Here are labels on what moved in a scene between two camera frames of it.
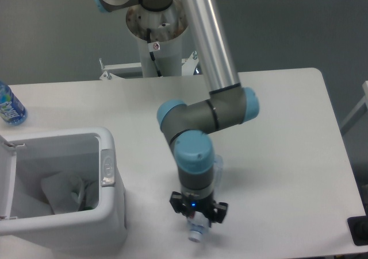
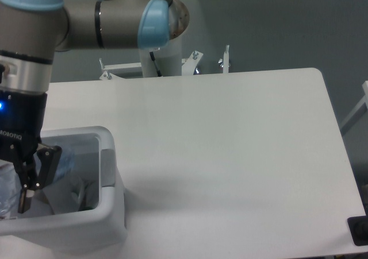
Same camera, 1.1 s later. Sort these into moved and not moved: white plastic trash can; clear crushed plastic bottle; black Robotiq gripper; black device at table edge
Moved: clear crushed plastic bottle; black Robotiq gripper
Not moved: black device at table edge; white plastic trash can
